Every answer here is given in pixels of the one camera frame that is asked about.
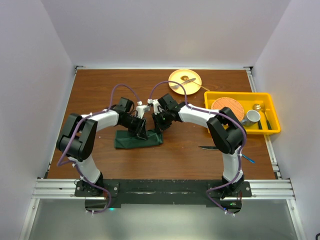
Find gold spoon in bin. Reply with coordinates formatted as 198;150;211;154
252;103;268;120

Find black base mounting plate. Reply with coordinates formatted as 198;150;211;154
74;179;252;213

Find dark handled utensil in bin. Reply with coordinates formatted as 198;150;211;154
264;109;272;130

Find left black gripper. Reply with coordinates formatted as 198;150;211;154
120;114;148;140

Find yellow round plate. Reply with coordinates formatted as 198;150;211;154
168;69;202;95

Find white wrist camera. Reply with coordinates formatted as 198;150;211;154
135;101;150;119
147;99;164;115

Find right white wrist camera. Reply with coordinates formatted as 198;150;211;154
147;99;164;115

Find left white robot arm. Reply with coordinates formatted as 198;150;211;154
56;97;150;196

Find grey mug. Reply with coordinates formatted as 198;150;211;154
241;109;261;127

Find orange woven coaster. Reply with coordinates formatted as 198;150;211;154
210;97;245;121

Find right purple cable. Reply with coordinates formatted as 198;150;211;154
149;80;248;217

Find silver fork on plate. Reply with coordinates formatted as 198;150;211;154
170;78;196;90

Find yellow plastic bin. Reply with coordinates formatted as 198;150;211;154
204;91;281;135

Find aluminium frame rail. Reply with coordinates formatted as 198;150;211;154
31;179;295;200

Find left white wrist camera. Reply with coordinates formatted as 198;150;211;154
135;101;150;119

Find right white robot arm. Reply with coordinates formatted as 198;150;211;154
147;94;247;197

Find dark green cloth napkin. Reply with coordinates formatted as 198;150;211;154
114;130;164;149

